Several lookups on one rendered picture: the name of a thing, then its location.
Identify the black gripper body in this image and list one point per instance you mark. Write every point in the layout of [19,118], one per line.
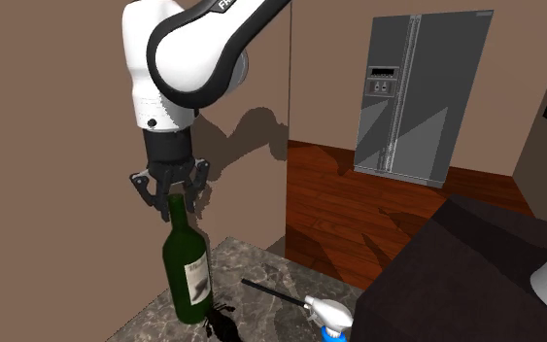
[166,147]

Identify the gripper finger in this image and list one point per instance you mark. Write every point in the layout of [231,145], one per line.
[200,176]
[146,189]

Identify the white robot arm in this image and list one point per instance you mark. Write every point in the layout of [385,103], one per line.
[183,57]

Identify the green wine bottle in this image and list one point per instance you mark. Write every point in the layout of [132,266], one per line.
[180,265]

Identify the white and blue gas lighter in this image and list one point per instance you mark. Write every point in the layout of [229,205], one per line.
[330,312]

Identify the grey double-door fridge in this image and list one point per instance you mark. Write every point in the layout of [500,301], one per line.
[424,94]

